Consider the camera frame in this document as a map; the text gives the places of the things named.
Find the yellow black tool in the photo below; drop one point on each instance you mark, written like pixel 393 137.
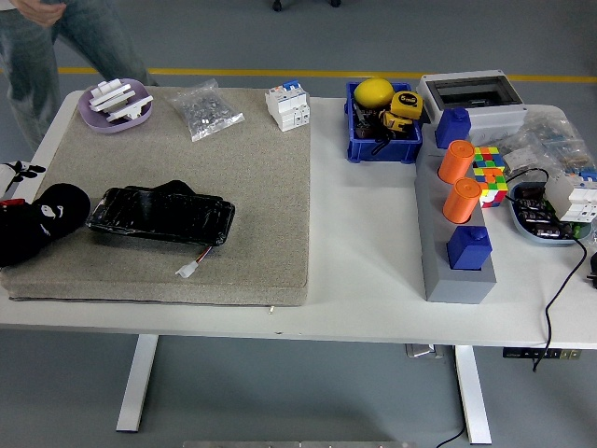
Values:
pixel 395 121

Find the black rag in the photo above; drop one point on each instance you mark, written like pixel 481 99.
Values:
pixel 74 203

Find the black plug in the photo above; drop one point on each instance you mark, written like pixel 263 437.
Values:
pixel 593 268

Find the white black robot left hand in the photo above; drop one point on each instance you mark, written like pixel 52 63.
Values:
pixel 7 175

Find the black table control panel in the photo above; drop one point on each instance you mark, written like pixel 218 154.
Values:
pixel 541 354

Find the white circuit breaker stack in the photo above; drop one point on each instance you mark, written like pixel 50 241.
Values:
pixel 576 196

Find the clear bags of parts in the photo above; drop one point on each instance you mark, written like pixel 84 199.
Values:
pixel 555 137

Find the purple bowl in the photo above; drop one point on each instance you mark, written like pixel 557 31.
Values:
pixel 93 122

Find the multicolour puzzle cube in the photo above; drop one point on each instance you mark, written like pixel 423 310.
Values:
pixel 492 186

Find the white table leg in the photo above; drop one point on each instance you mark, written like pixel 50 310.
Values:
pixel 135 387
pixel 473 396

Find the blue block with knob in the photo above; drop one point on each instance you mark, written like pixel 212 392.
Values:
pixel 452 128
pixel 468 252

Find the light blue bowl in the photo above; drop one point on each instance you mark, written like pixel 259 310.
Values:
pixel 524 231

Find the black chair caster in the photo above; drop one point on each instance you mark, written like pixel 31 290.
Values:
pixel 277 4

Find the grey block holder base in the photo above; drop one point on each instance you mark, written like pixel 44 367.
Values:
pixel 459 284

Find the dark capacitors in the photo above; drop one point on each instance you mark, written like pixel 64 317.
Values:
pixel 536 212

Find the metal bracket under table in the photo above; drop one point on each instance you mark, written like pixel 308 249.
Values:
pixel 422 351

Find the person's hand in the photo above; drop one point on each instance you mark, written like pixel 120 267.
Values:
pixel 39 11

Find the white circuit breaker blue switch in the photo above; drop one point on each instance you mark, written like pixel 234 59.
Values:
pixel 287 107

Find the blue plastic bin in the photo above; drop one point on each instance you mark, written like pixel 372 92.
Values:
pixel 387 151

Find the person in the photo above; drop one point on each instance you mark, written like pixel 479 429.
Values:
pixel 28 70

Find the white plastic clip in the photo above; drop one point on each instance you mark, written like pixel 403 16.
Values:
pixel 109 88
pixel 114 100
pixel 133 108

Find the orange cylinder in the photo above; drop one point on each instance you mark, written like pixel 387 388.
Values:
pixel 454 163
pixel 461 203

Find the grey-brown mat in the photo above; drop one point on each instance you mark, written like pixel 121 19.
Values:
pixel 210 186

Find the clear bag of screws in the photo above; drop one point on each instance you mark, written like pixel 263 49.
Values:
pixel 205 109

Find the yellow tape measure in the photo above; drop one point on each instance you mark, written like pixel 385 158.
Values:
pixel 408 103

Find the dark tool in bin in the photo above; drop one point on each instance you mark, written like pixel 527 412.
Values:
pixel 364 123

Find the grey distribution box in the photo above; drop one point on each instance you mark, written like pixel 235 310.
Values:
pixel 494 114

